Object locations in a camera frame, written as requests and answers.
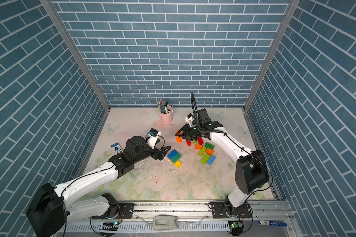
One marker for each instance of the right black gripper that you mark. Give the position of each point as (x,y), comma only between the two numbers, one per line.
(187,135)

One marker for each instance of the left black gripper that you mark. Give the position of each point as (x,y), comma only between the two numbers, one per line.
(161,155)

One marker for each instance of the orange lego brick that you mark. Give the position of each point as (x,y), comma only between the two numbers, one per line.
(179,139)
(209,151)
(198,147)

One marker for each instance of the dark green lego brick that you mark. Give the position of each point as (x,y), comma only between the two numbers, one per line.
(176,157)

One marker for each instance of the yellow lego brick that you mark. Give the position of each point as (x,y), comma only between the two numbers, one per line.
(178,164)

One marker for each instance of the blue lego brick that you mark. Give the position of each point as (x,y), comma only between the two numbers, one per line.
(172,155)
(210,160)

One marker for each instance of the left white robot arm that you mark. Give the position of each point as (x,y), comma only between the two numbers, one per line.
(54,207)

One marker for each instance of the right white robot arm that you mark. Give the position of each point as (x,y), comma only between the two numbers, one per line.
(251,172)

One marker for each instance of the red lego brick top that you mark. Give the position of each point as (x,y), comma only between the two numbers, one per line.
(200,141)

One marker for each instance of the green lego brick right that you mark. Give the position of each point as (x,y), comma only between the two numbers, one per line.
(209,145)

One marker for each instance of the lime lego brick middle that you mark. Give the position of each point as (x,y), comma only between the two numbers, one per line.
(202,151)

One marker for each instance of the lime lego brick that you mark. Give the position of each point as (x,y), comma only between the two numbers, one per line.
(205,158)
(202,151)

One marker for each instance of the lime lego brick lower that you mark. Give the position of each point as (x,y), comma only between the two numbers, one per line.
(205,158)

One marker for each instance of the white blue small box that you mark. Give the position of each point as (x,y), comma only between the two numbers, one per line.
(116,148)

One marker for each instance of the pink pen cup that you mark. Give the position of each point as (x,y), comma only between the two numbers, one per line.
(167,118)

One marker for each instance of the pens in cup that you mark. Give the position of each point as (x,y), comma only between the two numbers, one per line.
(163,106)

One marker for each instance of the white handheld device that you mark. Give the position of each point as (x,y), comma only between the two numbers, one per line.
(165,222)

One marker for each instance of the blue white marker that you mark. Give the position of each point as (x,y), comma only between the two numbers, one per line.
(272,223)

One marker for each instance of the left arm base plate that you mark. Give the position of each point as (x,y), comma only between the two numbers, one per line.
(122,211)

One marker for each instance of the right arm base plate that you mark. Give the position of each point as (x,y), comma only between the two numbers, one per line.
(225,210)

